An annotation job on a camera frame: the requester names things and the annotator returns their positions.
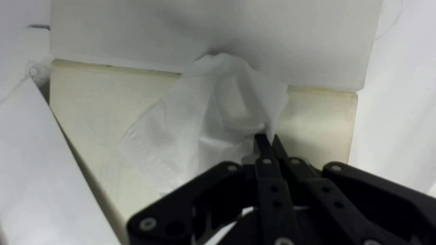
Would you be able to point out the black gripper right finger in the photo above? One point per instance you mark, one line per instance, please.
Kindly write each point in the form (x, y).
(362, 204)

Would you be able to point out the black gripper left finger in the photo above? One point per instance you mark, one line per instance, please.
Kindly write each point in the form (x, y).
(218, 204)

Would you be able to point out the white tissue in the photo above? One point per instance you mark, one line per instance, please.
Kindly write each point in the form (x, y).
(199, 117)

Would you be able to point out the white flat box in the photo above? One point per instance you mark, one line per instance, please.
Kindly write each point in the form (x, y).
(113, 113)

